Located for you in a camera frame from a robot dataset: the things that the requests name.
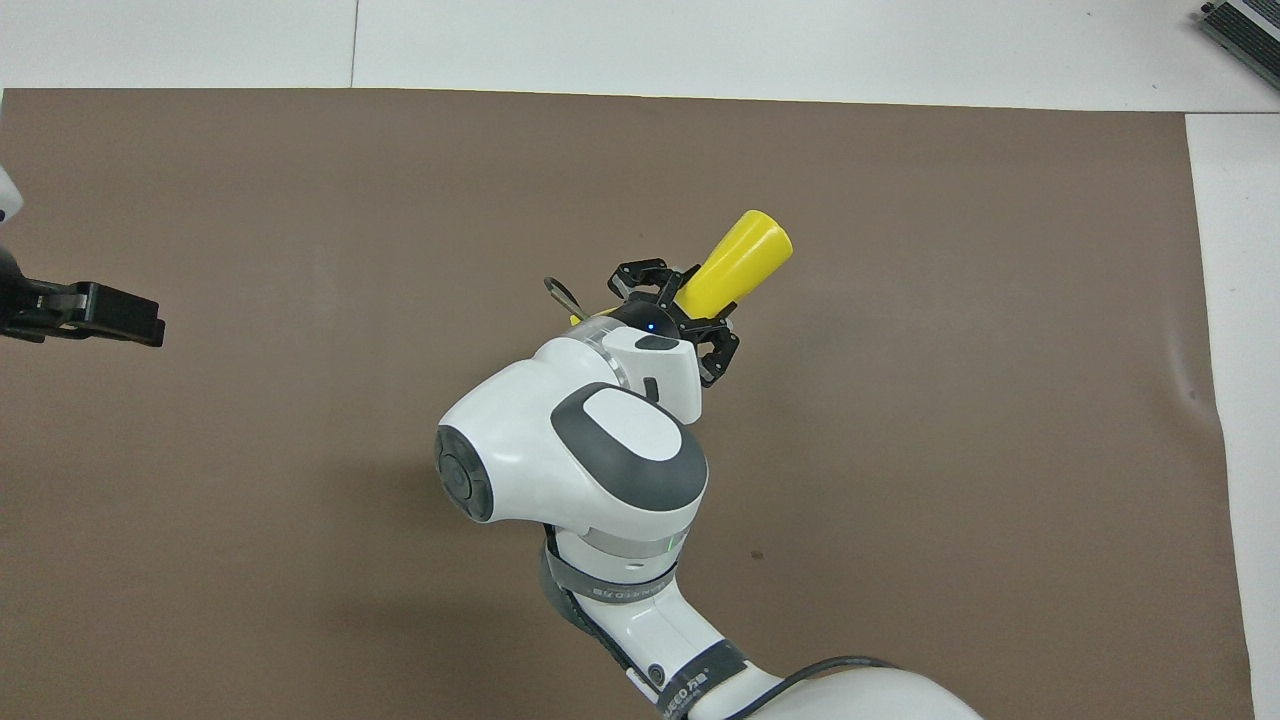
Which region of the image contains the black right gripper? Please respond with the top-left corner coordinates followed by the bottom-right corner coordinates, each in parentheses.
top-left (608, 257), bottom-right (742, 390)

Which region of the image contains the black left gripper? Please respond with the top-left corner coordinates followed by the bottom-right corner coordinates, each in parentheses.
top-left (0, 245), bottom-right (167, 348)

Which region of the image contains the yellow squeeze bottle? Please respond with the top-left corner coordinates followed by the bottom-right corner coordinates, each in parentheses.
top-left (570, 210), bottom-right (794, 326)

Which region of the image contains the brown paper mat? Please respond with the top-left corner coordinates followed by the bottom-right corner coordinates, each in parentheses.
top-left (0, 88), bottom-right (1256, 720)

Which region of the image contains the grey metal device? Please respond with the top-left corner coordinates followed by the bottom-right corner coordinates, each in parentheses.
top-left (1198, 0), bottom-right (1280, 93)

